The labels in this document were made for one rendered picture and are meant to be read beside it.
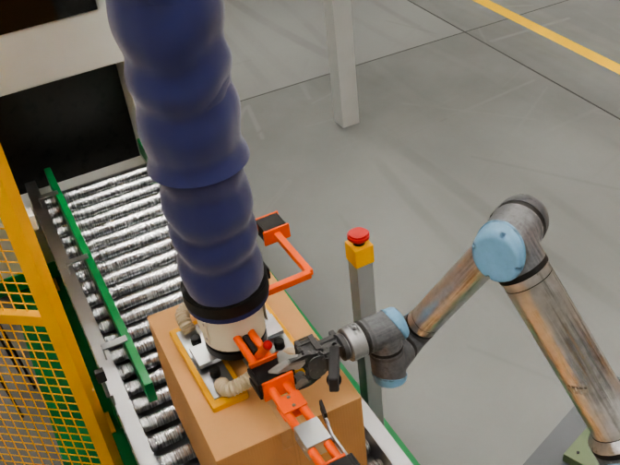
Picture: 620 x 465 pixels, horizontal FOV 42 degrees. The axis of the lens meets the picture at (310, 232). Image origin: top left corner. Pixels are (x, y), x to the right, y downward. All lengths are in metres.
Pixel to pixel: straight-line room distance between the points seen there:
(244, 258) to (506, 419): 1.67
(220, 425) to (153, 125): 0.79
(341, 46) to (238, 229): 3.12
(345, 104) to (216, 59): 3.43
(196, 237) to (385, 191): 2.73
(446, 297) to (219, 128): 0.72
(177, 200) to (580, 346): 0.93
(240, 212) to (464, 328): 1.97
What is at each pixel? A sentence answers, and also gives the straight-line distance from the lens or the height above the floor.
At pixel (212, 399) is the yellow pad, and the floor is 0.99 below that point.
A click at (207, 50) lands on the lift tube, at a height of 1.89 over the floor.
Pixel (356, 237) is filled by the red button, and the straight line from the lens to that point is 2.48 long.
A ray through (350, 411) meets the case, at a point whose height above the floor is 0.94.
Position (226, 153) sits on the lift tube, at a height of 1.65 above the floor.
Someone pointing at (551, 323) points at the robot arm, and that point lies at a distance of 1.77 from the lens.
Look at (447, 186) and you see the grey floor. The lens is 4.54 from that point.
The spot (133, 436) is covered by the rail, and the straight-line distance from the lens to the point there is 2.65.
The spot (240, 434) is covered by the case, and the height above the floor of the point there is 0.97.
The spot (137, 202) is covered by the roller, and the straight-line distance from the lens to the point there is 3.74.
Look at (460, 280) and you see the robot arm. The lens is 2.00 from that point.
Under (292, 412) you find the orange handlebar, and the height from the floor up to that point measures 1.09.
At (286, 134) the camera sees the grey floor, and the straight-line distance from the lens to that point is 5.16.
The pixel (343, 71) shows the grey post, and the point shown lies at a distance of 4.98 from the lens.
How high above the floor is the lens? 2.55
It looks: 37 degrees down
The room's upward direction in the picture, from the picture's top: 7 degrees counter-clockwise
